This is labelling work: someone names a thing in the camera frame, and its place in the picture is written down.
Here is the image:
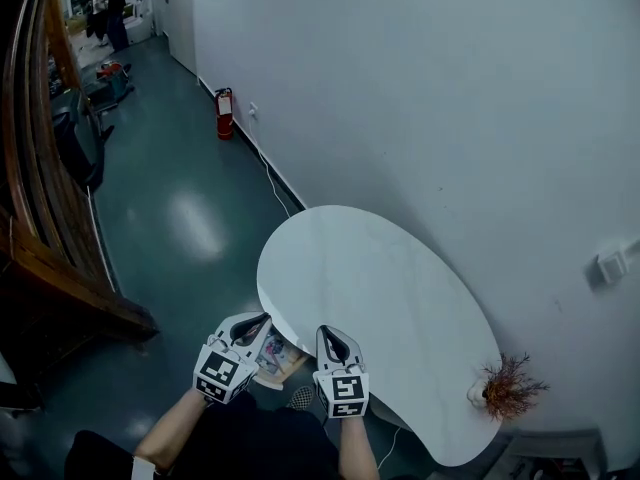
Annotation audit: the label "person's right forearm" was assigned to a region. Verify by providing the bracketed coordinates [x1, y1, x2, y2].
[337, 416, 381, 480]

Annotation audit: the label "person's dark plaid trousers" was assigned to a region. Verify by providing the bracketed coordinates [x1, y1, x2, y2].
[169, 390, 346, 480]

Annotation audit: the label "white wall cable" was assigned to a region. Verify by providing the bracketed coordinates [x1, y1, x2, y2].
[248, 112, 292, 219]

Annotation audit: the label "person's checkered shoe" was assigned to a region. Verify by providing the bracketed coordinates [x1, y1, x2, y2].
[285, 384, 317, 411]

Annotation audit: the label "floral printed packet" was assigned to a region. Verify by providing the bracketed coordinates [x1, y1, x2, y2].
[257, 332, 301, 375]

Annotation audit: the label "cream vase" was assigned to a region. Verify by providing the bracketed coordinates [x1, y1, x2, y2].
[466, 377, 489, 410]

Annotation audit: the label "person's left forearm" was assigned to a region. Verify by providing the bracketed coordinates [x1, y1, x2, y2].
[134, 386, 214, 475]

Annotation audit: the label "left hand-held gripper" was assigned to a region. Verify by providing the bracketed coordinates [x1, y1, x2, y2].
[192, 311, 274, 406]

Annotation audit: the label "wooden tray with items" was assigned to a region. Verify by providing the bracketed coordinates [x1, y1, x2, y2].
[252, 327, 311, 392]

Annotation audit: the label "wooden staircase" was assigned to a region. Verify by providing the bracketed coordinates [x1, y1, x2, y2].
[0, 0, 160, 384]

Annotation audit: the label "white wall conduit box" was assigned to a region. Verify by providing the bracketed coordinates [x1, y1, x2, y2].
[583, 237, 640, 289]

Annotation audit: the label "grey shelf unit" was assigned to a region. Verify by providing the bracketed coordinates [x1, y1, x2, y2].
[492, 427, 609, 480]

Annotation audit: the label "person's black striped shirt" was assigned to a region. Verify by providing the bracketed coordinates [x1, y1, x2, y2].
[63, 430, 174, 480]

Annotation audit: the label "red fire extinguisher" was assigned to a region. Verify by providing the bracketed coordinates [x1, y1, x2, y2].
[213, 86, 235, 142]

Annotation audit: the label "reddish dried plant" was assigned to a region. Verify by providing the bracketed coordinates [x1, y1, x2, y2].
[480, 351, 551, 422]

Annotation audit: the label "dark grey machine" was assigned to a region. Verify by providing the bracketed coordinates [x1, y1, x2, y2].
[49, 87, 116, 194]

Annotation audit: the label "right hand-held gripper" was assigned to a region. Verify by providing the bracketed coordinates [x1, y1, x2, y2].
[312, 324, 371, 420]

